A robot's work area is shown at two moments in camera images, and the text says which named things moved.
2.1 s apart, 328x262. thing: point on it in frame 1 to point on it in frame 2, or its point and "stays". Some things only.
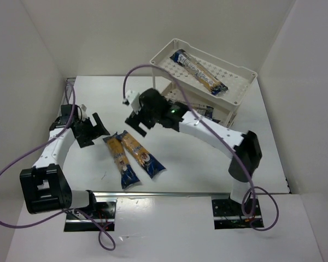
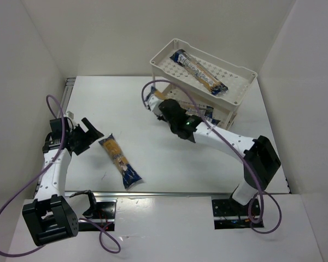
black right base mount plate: x=229 y=215 stays
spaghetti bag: x=208 y=110 stays
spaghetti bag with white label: x=215 y=86 stays
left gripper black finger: x=100 y=127 to x=95 y=133
